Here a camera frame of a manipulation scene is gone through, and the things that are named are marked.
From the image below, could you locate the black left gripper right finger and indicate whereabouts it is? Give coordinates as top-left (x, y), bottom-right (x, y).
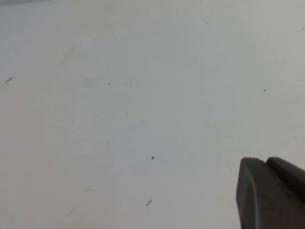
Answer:
top-left (265, 156), bottom-right (305, 205)

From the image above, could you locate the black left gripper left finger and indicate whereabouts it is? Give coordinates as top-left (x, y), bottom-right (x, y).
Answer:
top-left (235, 157), bottom-right (305, 229)

